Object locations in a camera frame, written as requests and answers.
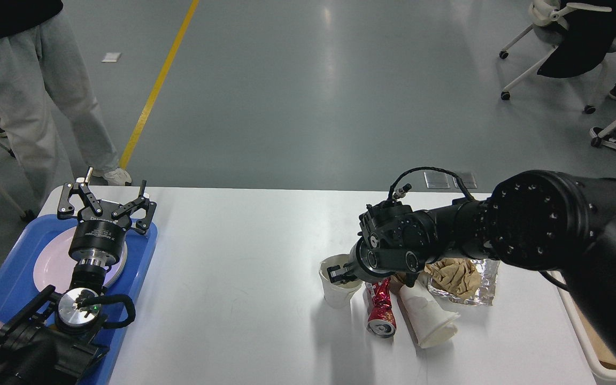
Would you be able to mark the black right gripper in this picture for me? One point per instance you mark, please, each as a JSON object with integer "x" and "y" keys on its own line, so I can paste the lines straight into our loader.
{"x": 357, "y": 268}

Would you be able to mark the white paper cup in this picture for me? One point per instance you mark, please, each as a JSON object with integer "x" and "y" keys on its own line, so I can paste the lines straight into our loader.
{"x": 337, "y": 295}
{"x": 431, "y": 324}

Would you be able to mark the floor outlet cover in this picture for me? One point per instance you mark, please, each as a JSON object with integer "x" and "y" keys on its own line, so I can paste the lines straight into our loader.
{"x": 436, "y": 180}
{"x": 468, "y": 180}

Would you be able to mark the right floor outlet cover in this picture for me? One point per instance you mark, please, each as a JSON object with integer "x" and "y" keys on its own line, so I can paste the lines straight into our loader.
{"x": 468, "y": 180}

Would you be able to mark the lying white paper cup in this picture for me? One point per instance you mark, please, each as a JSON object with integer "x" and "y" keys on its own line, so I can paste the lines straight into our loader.
{"x": 431, "y": 324}

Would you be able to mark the brown paper bag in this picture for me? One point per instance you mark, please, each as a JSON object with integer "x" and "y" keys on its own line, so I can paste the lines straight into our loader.
{"x": 603, "y": 354}

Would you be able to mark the person in grey trousers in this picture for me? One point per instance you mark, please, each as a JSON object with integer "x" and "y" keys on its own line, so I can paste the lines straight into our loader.
{"x": 41, "y": 66}

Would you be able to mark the brown paper ball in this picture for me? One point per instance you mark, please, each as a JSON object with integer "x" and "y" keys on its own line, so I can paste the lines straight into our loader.
{"x": 400, "y": 278}

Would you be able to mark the pink plate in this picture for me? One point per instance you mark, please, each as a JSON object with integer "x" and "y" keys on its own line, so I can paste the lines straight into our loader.
{"x": 53, "y": 265}

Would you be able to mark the crushed red soda can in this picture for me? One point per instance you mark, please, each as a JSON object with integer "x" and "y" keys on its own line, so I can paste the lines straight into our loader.
{"x": 380, "y": 319}

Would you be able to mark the brown paper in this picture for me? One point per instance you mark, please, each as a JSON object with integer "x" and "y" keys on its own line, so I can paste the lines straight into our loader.
{"x": 455, "y": 276}

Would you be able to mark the left floor outlet cover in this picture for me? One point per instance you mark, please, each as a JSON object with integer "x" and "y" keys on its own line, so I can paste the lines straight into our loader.
{"x": 436, "y": 180}

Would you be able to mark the beige plastic bin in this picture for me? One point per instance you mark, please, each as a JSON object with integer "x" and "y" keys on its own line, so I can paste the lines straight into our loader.
{"x": 601, "y": 375}

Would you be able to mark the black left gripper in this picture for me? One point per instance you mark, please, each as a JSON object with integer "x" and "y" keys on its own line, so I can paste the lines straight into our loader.
{"x": 97, "y": 236}

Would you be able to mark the blue plastic tray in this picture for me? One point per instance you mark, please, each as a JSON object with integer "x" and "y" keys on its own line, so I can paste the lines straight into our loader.
{"x": 17, "y": 288}

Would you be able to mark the silver foil wrapper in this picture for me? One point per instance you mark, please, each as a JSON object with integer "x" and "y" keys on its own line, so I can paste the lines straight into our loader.
{"x": 484, "y": 295}

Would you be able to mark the white office chair right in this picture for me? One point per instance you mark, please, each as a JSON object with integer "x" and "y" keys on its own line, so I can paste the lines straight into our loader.
{"x": 573, "y": 50}

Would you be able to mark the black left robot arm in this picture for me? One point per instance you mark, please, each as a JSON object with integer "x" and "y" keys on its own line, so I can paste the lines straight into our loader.
{"x": 51, "y": 340}

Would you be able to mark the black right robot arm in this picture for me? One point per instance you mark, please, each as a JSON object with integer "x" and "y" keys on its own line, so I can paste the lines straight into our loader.
{"x": 537, "y": 220}

